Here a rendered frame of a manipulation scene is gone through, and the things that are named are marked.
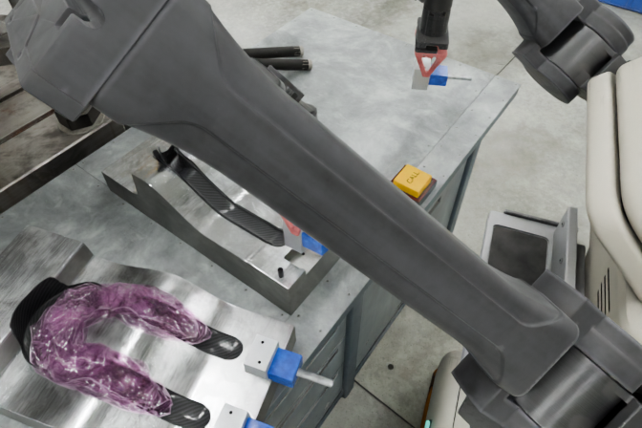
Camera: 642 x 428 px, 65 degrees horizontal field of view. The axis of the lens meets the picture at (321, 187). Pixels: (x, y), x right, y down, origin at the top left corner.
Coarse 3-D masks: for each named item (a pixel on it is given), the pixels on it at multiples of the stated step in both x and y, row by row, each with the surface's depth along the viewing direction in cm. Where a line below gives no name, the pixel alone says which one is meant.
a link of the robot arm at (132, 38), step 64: (64, 0) 20; (128, 0) 19; (192, 0) 20; (64, 64) 19; (128, 64) 20; (192, 64) 20; (192, 128) 21; (256, 128) 22; (320, 128) 23; (256, 192) 23; (320, 192) 23; (384, 192) 25; (384, 256) 26; (448, 256) 27; (448, 320) 28; (512, 320) 29; (576, 320) 32; (512, 384) 31; (640, 384) 33
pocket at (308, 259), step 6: (294, 252) 88; (306, 252) 89; (312, 252) 89; (288, 258) 87; (294, 258) 88; (300, 258) 88; (306, 258) 88; (312, 258) 88; (318, 258) 87; (294, 264) 87; (300, 264) 87; (306, 264) 87; (312, 264) 86; (306, 270) 85
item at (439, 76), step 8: (416, 64) 111; (424, 64) 111; (432, 64) 114; (416, 72) 111; (440, 72) 112; (416, 80) 112; (424, 80) 112; (432, 80) 112; (440, 80) 112; (416, 88) 114; (424, 88) 113
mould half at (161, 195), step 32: (128, 160) 105; (128, 192) 101; (160, 192) 90; (192, 192) 92; (224, 192) 95; (160, 224) 100; (192, 224) 90; (224, 224) 91; (224, 256) 90; (256, 256) 85; (256, 288) 89; (288, 288) 81
